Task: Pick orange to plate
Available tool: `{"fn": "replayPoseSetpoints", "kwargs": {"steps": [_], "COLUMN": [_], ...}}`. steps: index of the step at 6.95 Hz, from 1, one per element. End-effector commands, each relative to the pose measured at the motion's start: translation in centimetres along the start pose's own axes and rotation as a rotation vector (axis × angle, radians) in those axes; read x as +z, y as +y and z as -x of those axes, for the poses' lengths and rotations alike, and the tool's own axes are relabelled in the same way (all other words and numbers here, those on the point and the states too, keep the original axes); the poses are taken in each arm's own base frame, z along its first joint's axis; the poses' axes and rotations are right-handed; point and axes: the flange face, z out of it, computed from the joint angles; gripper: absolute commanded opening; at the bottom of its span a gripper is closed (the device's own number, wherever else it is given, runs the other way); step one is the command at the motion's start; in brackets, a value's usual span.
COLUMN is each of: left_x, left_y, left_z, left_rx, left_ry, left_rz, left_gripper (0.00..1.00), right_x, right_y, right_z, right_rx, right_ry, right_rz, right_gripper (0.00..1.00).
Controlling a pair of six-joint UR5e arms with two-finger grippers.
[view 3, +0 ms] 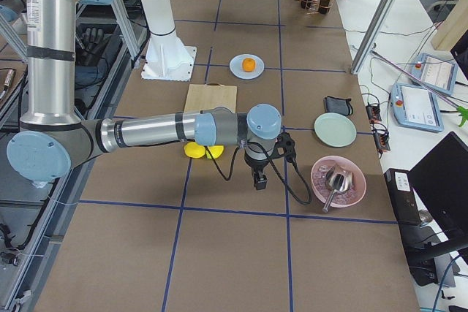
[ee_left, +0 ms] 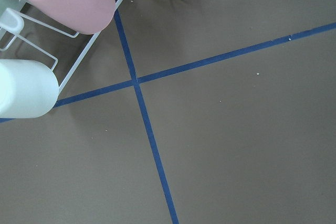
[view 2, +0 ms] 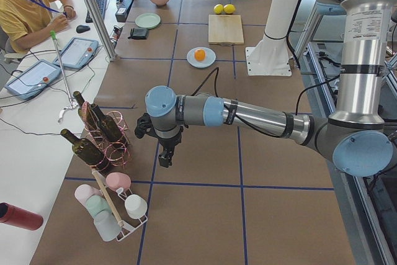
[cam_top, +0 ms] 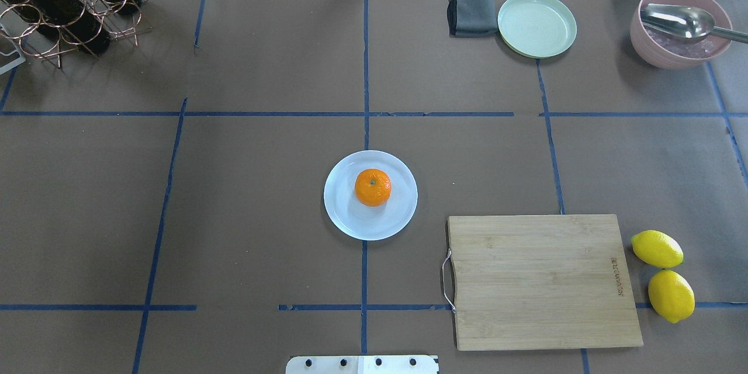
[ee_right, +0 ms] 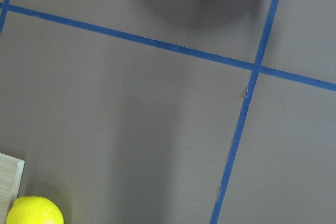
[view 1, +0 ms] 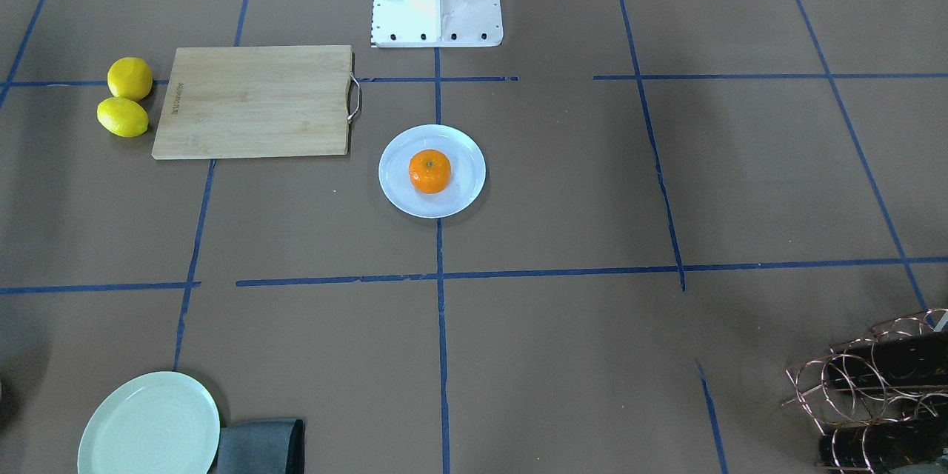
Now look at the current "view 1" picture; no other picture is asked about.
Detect light blue plate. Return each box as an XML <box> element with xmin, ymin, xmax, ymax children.
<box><xmin>377</xmin><ymin>125</ymin><xmax>487</xmax><ymax>218</ymax></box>

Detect orange mandarin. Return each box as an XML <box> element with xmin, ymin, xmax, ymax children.
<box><xmin>407</xmin><ymin>149</ymin><xmax>453</xmax><ymax>195</ymax></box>

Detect light green plate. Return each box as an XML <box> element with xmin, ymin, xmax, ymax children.
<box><xmin>76</xmin><ymin>372</ymin><xmax>221</xmax><ymax>473</ymax></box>

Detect bamboo cutting board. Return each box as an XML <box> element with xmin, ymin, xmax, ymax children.
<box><xmin>152</xmin><ymin>44</ymin><xmax>361</xmax><ymax>161</ymax></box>

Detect dark grey folded cloth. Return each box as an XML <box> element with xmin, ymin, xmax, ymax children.
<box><xmin>216</xmin><ymin>418</ymin><xmax>306</xmax><ymax>473</ymax></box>

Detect lower yellow lemon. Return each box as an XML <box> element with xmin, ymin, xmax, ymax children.
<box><xmin>97</xmin><ymin>96</ymin><xmax>149</xmax><ymax>138</ymax></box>

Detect yellow lemon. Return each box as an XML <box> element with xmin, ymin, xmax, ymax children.
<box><xmin>97</xmin><ymin>96</ymin><xmax>149</xmax><ymax>138</ymax></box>
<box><xmin>106</xmin><ymin>56</ymin><xmax>155</xmax><ymax>101</ymax></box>

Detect upper yellow lemon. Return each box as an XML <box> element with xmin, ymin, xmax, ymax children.
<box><xmin>106</xmin><ymin>56</ymin><xmax>155</xmax><ymax>101</ymax></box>

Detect dark wine bottle upper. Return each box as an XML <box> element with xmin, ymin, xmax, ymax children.
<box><xmin>825</xmin><ymin>331</ymin><xmax>947</xmax><ymax>393</ymax></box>

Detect copper wire bottle rack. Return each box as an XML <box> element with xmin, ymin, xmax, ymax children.
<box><xmin>786</xmin><ymin>308</ymin><xmax>947</xmax><ymax>473</ymax></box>

